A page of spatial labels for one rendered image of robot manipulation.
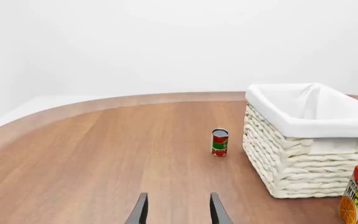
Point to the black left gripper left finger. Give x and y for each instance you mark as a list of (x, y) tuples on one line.
[(139, 212)]

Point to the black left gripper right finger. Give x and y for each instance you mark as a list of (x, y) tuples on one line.
[(218, 213)]

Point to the white woven basket with liner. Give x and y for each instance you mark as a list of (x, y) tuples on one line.
[(303, 149)]

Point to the red and green tomato tin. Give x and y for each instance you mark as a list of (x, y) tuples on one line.
[(219, 143)]

